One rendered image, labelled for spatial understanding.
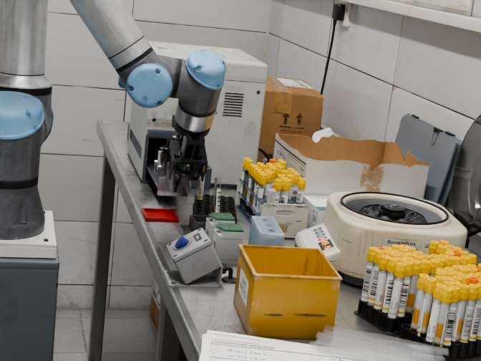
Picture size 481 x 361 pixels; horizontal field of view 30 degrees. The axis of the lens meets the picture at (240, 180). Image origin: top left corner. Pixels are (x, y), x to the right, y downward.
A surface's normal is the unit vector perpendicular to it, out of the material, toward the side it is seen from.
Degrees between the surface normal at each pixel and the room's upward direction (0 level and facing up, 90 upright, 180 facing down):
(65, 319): 0
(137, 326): 0
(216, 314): 0
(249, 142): 90
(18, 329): 90
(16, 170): 90
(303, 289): 90
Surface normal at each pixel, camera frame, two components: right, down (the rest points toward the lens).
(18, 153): 0.56, 0.27
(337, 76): -0.97, -0.05
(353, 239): -0.57, 0.14
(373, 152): 0.23, 0.24
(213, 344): 0.11, -0.96
